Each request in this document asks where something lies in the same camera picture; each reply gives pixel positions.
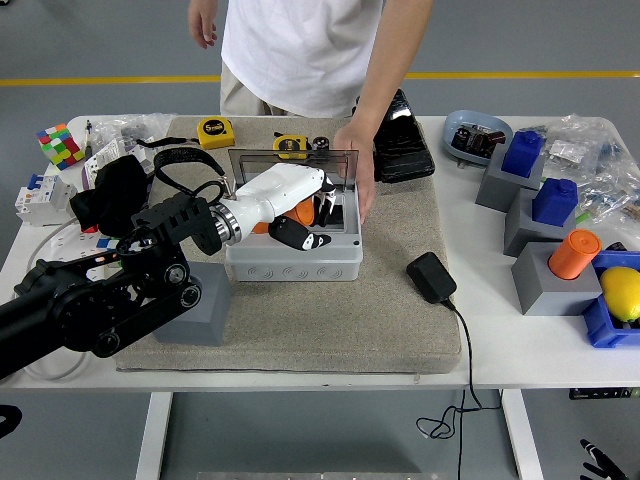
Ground person's left hand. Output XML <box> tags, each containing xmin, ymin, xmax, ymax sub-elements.
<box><xmin>332</xmin><ymin>121</ymin><xmax>377</xmax><ymax>225</ymax></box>

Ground robot right hand black fingers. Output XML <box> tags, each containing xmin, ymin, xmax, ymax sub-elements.
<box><xmin>579</xmin><ymin>438</ymin><xmax>630</xmax><ymax>480</ymax></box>

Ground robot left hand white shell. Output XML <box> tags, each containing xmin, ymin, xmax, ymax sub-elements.
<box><xmin>227</xmin><ymin>162</ymin><xmax>346</xmax><ymax>251</ymax></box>

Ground person's right hand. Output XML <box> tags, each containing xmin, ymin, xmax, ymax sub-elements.
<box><xmin>187</xmin><ymin>0</ymin><xmax>219</xmax><ymax>50</ymax></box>

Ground orange cylinder battery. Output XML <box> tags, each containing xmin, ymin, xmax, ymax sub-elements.
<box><xmin>548</xmin><ymin>228</ymin><xmax>603</xmax><ymax>281</ymax></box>
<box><xmin>252</xmin><ymin>198</ymin><xmax>317</xmax><ymax>235</ymax></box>

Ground glossy black pouch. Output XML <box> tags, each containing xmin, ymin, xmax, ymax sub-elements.
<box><xmin>355</xmin><ymin>88</ymin><xmax>436</xmax><ymax>184</ymax></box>

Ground yellow tape measure chrome face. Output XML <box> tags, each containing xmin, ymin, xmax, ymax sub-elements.
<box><xmin>272</xmin><ymin>132</ymin><xmax>309</xmax><ymax>161</ymax></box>

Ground black table control panel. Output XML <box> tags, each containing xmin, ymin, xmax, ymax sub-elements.
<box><xmin>568</xmin><ymin>387</ymin><xmax>640</xmax><ymax>401</ymax></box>

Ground white table leg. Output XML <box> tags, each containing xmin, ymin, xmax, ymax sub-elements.
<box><xmin>502</xmin><ymin>389</ymin><xmax>544</xmax><ymax>480</ymax></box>
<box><xmin>134</xmin><ymin>391</ymin><xmax>174</xmax><ymax>480</ymax></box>

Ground yellow 5m tape measure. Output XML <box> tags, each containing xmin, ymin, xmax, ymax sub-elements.
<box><xmin>197</xmin><ymin>117</ymin><xmax>236</xmax><ymax>150</ymax></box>

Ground person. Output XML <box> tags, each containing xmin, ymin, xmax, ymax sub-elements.
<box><xmin>187</xmin><ymin>0</ymin><xmax>436</xmax><ymax>120</ymax></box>

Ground light blue bowl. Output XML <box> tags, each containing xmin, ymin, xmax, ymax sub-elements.
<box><xmin>443</xmin><ymin>109</ymin><xmax>515</xmax><ymax>169</ymax></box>

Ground dark electronic parts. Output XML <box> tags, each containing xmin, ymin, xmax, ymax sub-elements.
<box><xmin>451</xmin><ymin>123</ymin><xmax>506</xmax><ymax>160</ymax></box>

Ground clear plastic bag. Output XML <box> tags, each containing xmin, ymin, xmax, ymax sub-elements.
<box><xmin>82</xmin><ymin>113</ymin><xmax>176</xmax><ymax>154</ymax></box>

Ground small white electrical module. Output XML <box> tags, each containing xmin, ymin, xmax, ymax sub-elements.
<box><xmin>133</xmin><ymin>148</ymin><xmax>162</xmax><ymax>175</ymax></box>

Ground blue plastic bin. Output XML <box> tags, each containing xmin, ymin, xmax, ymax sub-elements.
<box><xmin>581</xmin><ymin>249</ymin><xmax>640</xmax><ymax>349</ymax></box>

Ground black power adapter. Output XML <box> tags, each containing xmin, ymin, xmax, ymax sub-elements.
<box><xmin>405</xmin><ymin>251</ymin><xmax>459</xmax><ymax>305</ymax></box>

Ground grey block with round hole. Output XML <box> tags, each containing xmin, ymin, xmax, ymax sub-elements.
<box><xmin>152</xmin><ymin>262</ymin><xmax>233</xmax><ymax>347</ymax></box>

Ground grey block holder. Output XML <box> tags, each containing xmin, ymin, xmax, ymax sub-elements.
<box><xmin>474</xmin><ymin>144</ymin><xmax>547</xmax><ymax>214</ymax></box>
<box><xmin>510</xmin><ymin>242</ymin><xmax>604</xmax><ymax>316</ymax></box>
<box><xmin>503</xmin><ymin>188</ymin><xmax>581</xmax><ymax>259</ymax></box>

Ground grey-brown mat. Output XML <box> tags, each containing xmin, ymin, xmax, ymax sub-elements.
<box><xmin>108</xmin><ymin>115</ymin><xmax>464</xmax><ymax>375</ymax></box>

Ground blue bottle-shaped block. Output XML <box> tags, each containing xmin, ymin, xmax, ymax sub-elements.
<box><xmin>532</xmin><ymin>178</ymin><xmax>580</xmax><ymax>227</ymax></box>
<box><xmin>501</xmin><ymin>130</ymin><xmax>545</xmax><ymax>179</ymax></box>

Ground white purple printed card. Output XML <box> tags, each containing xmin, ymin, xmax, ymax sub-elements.
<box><xmin>81</xmin><ymin>138</ymin><xmax>125</xmax><ymax>190</ymax></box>

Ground yellow lemon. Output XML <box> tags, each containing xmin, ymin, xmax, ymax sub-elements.
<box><xmin>599</xmin><ymin>266</ymin><xmax>640</xmax><ymax>324</ymax></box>

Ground large colourful puzzle cube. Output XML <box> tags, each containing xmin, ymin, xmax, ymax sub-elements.
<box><xmin>35</xmin><ymin>123</ymin><xmax>86</xmax><ymax>172</ymax></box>

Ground small bag of white parts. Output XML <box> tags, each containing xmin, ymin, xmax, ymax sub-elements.
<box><xmin>544</xmin><ymin>139</ymin><xmax>586</xmax><ymax>164</ymax></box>

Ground white circuit breaker blue switches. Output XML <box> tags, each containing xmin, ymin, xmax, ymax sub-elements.
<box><xmin>14</xmin><ymin>172</ymin><xmax>79</xmax><ymax>226</ymax></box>

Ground clear bags of components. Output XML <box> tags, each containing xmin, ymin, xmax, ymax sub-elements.
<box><xmin>537</xmin><ymin>113</ymin><xmax>640</xmax><ymax>224</ymax></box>

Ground grey electrical enclosure box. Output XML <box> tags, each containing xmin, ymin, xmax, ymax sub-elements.
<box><xmin>224</xmin><ymin>189</ymin><xmax>364</xmax><ymax>282</ymax></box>

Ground black tape measure strap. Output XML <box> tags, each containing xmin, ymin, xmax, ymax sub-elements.
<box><xmin>137</xmin><ymin>136</ymin><xmax>201</xmax><ymax>149</ymax></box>

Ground black adapter cord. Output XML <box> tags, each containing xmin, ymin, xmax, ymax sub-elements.
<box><xmin>415</xmin><ymin>297</ymin><xmax>504</xmax><ymax>480</ymax></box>

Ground white power strip cable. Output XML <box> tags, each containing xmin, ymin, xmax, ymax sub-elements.
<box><xmin>23</xmin><ymin>218</ymin><xmax>90</xmax><ymax>381</ymax></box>

